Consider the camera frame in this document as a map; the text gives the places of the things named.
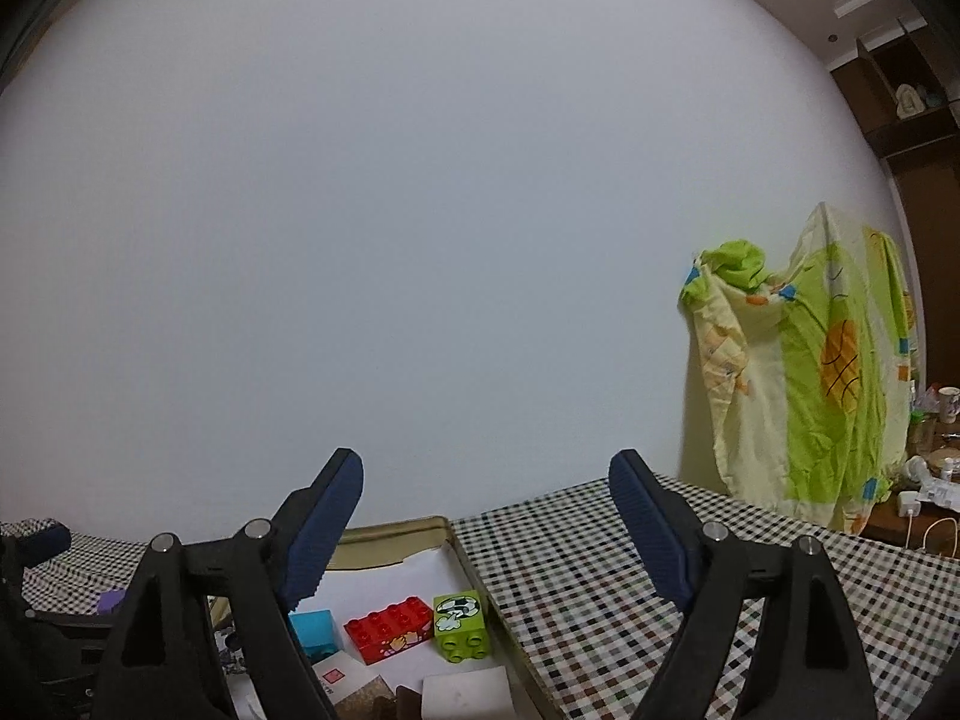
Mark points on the purple cube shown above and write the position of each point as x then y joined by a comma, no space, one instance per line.
110,602

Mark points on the brown folding comb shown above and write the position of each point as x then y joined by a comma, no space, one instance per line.
405,704

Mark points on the red toy brick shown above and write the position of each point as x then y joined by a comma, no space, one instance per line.
399,627

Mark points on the green soccer toy cube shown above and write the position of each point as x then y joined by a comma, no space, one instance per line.
459,628

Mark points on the checkered tablecloth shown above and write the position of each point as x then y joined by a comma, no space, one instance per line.
562,572

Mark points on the gold metal tin box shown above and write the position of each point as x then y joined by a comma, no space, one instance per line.
383,545

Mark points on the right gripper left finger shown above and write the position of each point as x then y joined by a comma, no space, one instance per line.
161,660

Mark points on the green yellow hanging cloth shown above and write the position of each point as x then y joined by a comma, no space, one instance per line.
807,370

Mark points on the blue toy brick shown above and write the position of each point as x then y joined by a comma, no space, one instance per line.
316,633

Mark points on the white power adapter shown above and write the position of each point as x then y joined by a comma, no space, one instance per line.
474,695

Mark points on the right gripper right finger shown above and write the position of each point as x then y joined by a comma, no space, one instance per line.
808,657

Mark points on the clutter on side table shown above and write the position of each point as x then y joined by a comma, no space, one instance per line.
928,499

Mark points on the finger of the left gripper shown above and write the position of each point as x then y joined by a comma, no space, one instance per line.
35,540

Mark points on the white card box red logo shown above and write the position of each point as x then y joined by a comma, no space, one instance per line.
341,675

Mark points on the brown wooden cabinet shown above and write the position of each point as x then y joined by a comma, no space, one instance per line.
904,96

